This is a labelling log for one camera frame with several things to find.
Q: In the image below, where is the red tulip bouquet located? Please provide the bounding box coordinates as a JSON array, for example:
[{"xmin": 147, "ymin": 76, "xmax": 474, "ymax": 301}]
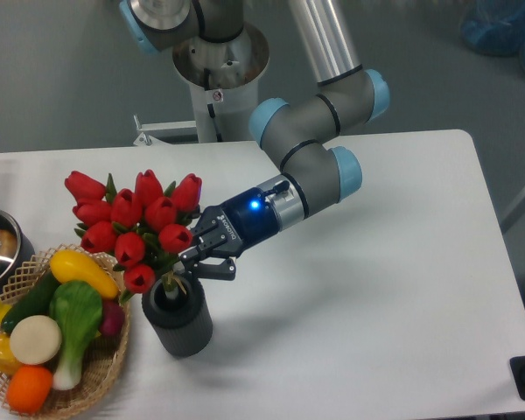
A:
[{"xmin": 64, "ymin": 170, "xmax": 202, "ymax": 303}]

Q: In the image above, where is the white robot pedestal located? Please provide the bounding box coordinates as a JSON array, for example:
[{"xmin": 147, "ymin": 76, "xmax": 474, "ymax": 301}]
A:
[{"xmin": 132, "ymin": 22, "xmax": 272, "ymax": 147}]

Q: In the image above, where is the woven wicker basket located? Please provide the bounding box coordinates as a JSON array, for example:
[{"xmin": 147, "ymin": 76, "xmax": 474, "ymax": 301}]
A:
[{"xmin": 0, "ymin": 245, "xmax": 130, "ymax": 419}]

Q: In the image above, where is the orange toy fruit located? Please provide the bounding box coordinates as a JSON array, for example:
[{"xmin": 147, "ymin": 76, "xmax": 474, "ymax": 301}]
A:
[{"xmin": 6, "ymin": 365, "xmax": 53, "ymax": 414}]

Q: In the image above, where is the blue plastic bag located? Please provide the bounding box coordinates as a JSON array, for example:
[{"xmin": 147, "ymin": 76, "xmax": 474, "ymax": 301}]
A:
[{"xmin": 459, "ymin": 1, "xmax": 525, "ymax": 72}]

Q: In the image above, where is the dark grey ribbed vase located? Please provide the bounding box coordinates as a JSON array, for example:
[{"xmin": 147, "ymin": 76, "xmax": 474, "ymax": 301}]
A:
[{"xmin": 142, "ymin": 275, "xmax": 213, "ymax": 358}]

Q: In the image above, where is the green toy cucumber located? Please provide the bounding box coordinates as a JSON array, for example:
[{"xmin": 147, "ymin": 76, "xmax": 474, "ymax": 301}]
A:
[{"xmin": 1, "ymin": 271, "xmax": 60, "ymax": 334}]

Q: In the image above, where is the purple toy radish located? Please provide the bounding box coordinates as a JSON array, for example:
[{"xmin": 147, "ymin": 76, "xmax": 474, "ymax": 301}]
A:
[{"xmin": 99, "ymin": 300, "xmax": 125, "ymax": 337}]

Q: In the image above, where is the yellow toy squash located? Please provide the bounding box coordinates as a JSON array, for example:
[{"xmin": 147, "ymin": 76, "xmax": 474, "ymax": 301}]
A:
[{"xmin": 49, "ymin": 249, "xmax": 120, "ymax": 300}]

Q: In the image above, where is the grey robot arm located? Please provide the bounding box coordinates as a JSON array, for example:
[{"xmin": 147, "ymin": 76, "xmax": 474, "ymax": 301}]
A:
[{"xmin": 119, "ymin": 1, "xmax": 390, "ymax": 280}]

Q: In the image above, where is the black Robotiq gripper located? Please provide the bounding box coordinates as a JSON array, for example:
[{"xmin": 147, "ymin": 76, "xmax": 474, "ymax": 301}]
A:
[{"xmin": 174, "ymin": 187, "xmax": 280, "ymax": 281}]

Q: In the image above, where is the yellow toy bell pepper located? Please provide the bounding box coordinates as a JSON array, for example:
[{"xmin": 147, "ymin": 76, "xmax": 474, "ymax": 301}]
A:
[{"xmin": 0, "ymin": 332, "xmax": 22, "ymax": 376}]

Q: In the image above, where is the beige round toy bun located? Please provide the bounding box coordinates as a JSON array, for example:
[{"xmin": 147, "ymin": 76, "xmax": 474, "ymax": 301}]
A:
[{"xmin": 10, "ymin": 315, "xmax": 62, "ymax": 365}]

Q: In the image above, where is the green toy bok choy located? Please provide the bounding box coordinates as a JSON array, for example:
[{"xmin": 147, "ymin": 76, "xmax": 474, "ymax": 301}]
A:
[{"xmin": 49, "ymin": 280, "xmax": 102, "ymax": 391}]

